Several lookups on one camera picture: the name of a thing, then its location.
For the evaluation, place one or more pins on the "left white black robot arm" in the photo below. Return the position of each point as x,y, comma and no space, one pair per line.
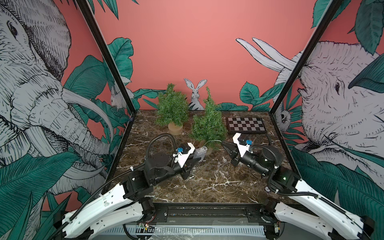
129,201

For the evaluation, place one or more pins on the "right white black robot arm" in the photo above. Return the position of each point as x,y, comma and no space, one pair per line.
327,220

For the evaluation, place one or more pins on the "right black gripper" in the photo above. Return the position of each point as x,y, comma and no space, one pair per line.
236,158

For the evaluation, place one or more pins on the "small chessboard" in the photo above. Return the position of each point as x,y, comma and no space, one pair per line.
246,125

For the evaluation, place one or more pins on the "black right frame post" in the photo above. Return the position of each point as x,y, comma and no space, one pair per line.
325,20

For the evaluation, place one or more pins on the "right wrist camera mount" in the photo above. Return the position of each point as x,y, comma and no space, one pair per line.
243,143

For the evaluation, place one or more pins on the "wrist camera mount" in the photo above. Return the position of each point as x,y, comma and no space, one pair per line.
243,143
182,153

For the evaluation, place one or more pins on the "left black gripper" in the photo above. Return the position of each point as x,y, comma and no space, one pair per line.
187,167

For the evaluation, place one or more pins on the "black left frame post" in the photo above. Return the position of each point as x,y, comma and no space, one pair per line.
85,9

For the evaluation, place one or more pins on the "white perforated strip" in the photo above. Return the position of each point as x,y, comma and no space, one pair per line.
132,232

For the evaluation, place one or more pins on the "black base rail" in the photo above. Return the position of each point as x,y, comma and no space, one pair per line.
165,212

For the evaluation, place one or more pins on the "clear string light battery box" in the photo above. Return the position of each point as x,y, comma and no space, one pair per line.
200,153

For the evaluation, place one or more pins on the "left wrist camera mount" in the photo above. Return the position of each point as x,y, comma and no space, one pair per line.
182,153

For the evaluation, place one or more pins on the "mini christmas tree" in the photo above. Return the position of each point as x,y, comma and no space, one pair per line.
173,110
209,127

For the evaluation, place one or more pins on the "black frame post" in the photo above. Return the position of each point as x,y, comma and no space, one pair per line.
325,20
85,9

